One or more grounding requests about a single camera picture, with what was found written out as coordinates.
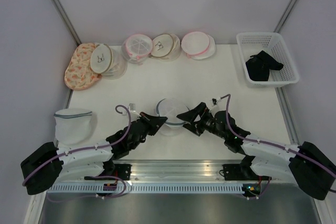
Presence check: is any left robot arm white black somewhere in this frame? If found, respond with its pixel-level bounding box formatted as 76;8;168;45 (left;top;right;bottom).
20;112;167;195

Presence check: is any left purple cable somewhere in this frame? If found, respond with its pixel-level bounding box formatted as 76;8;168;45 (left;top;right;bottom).
22;104;137;204

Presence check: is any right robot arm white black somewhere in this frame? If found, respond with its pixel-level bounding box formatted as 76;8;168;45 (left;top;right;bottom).
177;102;335;200

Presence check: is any white bag pink zipper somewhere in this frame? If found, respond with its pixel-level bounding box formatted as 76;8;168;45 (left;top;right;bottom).
121;34;153;64

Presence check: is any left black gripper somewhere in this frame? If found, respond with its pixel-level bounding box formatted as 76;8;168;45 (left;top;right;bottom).
130;111;167;150

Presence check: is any black bra in basket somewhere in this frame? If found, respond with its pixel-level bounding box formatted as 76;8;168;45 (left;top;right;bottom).
245;50;284;81

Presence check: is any white mesh bag blue zipper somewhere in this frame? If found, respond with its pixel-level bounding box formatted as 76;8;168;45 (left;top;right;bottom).
155;98;190;136

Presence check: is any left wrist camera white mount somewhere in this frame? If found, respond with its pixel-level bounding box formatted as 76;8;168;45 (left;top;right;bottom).
128;103;140;118

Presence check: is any right corner aluminium post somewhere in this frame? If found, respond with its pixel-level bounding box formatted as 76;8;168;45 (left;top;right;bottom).
274;0;299;33

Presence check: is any aluminium mounting rail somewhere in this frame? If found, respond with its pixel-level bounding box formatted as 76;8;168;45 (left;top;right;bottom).
114;159;240;183

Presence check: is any floral orange laundry bag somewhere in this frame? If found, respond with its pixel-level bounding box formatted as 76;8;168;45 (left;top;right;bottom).
64;43;102;91

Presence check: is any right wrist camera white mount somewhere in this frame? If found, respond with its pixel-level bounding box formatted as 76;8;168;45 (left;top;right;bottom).
210;97;222;109

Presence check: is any white pink trim flat bag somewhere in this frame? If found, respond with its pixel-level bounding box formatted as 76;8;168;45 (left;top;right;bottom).
181;31;216;60

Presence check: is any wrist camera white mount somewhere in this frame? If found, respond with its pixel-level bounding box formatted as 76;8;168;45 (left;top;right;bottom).
128;103;140;118
210;97;222;109

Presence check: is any white slotted cable duct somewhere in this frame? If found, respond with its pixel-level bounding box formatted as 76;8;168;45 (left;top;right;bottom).
48;182;244;194

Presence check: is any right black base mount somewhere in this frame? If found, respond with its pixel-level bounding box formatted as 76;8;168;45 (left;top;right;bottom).
219;164;254;181

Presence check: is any white mesh bag blue trim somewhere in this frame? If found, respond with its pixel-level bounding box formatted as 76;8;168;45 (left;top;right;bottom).
54;108;97;145

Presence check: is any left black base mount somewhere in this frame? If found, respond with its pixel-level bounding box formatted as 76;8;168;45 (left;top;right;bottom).
100;162;132;180

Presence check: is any white bag bra logo left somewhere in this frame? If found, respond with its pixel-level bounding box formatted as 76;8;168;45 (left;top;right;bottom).
90;44;128;79

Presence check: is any left corner aluminium post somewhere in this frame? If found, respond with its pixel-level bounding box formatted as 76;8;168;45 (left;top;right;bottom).
51;0;82;46

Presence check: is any white plastic basket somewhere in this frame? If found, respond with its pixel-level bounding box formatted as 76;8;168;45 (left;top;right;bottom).
236;32;299;88

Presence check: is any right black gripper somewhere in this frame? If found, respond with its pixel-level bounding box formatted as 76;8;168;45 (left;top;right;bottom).
176;102;227;140

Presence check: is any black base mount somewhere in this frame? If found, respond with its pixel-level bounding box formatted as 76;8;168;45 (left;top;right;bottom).
219;164;254;181
100;162;132;180

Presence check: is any corner aluminium post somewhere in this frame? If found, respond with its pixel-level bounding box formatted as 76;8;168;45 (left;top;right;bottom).
274;0;299;33
51;0;82;46

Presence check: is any beige bag bra logo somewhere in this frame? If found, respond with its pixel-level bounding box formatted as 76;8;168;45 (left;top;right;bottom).
149;34;182;62

